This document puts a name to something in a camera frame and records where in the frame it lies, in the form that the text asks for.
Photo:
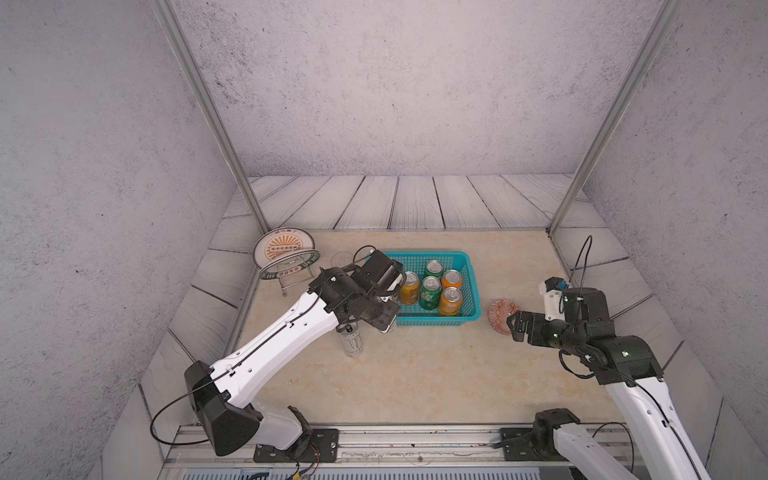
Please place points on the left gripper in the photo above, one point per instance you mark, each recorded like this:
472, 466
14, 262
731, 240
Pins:
386, 320

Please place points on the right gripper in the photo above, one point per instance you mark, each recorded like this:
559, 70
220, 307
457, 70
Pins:
537, 321

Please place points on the white Monster can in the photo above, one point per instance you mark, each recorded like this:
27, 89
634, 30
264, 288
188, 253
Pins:
392, 326
351, 339

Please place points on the teal plastic basket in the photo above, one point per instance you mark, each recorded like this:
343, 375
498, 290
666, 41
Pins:
415, 260

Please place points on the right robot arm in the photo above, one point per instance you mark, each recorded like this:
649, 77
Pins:
627, 368

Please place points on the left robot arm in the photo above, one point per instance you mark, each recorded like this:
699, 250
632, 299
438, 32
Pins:
223, 394

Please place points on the orange can middle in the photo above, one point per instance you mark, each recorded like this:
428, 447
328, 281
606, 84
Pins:
409, 293

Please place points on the green can middle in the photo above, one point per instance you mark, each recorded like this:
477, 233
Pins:
430, 292

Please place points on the green can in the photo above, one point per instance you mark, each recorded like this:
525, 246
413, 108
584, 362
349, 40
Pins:
430, 292
434, 267

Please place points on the green can rear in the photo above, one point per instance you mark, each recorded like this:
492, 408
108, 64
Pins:
434, 267

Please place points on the orange can front right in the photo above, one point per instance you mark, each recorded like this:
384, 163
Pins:
450, 302

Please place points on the orange Fanta can rear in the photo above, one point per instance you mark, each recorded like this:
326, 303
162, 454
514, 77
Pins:
452, 278

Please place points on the decorated plate on stand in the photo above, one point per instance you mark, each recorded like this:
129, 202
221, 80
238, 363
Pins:
279, 243

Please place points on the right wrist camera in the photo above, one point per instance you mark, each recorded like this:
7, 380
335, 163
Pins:
572, 304

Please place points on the wire plate stand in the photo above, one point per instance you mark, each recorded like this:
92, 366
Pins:
292, 269

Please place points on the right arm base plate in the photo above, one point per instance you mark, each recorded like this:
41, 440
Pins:
534, 445

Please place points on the aluminium mounting rail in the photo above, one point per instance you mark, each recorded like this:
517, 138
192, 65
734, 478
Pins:
357, 451

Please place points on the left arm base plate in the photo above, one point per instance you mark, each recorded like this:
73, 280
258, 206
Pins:
319, 446

